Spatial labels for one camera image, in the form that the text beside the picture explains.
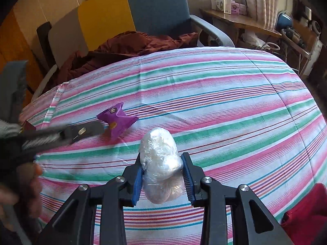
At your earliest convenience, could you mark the person's left hand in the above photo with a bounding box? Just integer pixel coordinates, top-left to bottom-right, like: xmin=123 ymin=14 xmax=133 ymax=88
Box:
xmin=0 ymin=163 xmax=44 ymax=225

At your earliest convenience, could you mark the white product box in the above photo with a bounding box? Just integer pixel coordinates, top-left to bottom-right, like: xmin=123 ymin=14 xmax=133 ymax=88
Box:
xmin=215 ymin=0 xmax=232 ymax=14

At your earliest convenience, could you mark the red cloth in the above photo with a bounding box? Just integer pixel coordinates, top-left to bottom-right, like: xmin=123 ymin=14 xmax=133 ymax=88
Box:
xmin=281 ymin=183 xmax=327 ymax=245

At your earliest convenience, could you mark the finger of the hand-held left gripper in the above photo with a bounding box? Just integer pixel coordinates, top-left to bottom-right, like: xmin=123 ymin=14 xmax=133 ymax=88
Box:
xmin=23 ymin=121 xmax=105 ymax=156
xmin=0 ymin=60 xmax=29 ymax=123

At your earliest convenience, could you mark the maroon jacket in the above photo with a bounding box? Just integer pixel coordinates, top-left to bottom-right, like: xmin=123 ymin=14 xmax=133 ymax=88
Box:
xmin=42 ymin=31 xmax=200 ymax=94

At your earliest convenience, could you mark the white plastic-wrapped ball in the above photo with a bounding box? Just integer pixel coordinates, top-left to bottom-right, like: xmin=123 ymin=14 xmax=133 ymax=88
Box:
xmin=139 ymin=127 xmax=184 ymax=205

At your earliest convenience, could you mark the white plastic bag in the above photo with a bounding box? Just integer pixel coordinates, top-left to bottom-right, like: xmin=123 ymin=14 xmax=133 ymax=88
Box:
xmin=241 ymin=29 xmax=263 ymax=46

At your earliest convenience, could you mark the purple wrapper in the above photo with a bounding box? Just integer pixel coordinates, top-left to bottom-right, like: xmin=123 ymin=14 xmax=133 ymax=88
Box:
xmin=96 ymin=102 xmax=139 ymax=141

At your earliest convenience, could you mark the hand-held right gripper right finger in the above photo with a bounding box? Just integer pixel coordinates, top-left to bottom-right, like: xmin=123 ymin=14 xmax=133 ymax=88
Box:
xmin=181 ymin=152 xmax=295 ymax=245

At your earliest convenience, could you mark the wooden window shelf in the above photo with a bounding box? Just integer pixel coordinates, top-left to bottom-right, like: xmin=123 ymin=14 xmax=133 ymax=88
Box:
xmin=199 ymin=7 xmax=283 ymax=37

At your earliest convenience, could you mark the pink striped curtain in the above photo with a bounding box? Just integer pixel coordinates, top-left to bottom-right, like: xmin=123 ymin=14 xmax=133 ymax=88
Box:
xmin=243 ymin=0 xmax=288 ymax=31

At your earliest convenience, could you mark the striped blanket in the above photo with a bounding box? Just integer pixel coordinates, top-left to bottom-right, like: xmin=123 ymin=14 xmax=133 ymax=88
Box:
xmin=19 ymin=46 xmax=325 ymax=245

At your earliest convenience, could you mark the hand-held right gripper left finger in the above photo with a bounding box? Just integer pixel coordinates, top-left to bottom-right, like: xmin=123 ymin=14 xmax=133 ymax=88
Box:
xmin=38 ymin=153 xmax=145 ymax=245

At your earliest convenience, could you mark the pink product box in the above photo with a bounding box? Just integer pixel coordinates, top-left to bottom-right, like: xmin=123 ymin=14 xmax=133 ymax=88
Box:
xmin=231 ymin=0 xmax=247 ymax=14

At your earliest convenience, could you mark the grey yellow blue chair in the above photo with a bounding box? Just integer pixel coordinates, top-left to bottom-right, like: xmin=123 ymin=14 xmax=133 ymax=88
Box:
xmin=36 ymin=0 xmax=235 ymax=92

